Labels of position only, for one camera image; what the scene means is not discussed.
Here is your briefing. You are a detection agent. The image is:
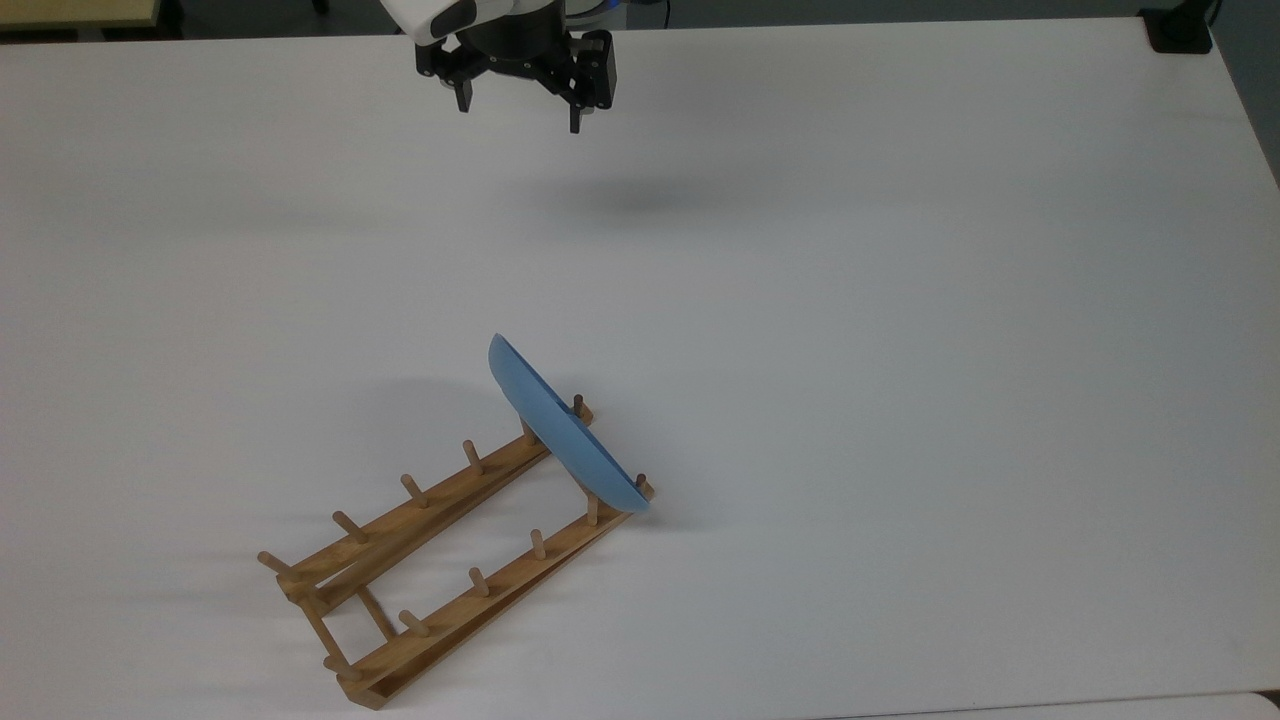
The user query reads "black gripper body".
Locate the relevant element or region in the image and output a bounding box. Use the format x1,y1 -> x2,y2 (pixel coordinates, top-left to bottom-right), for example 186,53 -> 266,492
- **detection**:
416,14 -> 617,111

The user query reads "wooden plate rack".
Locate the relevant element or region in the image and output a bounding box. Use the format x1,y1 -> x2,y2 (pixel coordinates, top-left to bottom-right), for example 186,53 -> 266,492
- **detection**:
257,394 -> 656,711

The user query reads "black table clamp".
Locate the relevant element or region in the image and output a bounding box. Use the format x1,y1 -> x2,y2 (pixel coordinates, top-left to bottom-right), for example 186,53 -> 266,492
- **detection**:
1138,0 -> 1223,55

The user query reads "blue plate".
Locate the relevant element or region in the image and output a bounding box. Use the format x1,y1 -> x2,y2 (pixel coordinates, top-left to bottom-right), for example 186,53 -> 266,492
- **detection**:
488,333 -> 651,516

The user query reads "wooden desk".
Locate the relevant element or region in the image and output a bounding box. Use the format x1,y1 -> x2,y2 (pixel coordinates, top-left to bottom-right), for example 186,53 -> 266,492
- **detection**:
0,0 -> 163,33

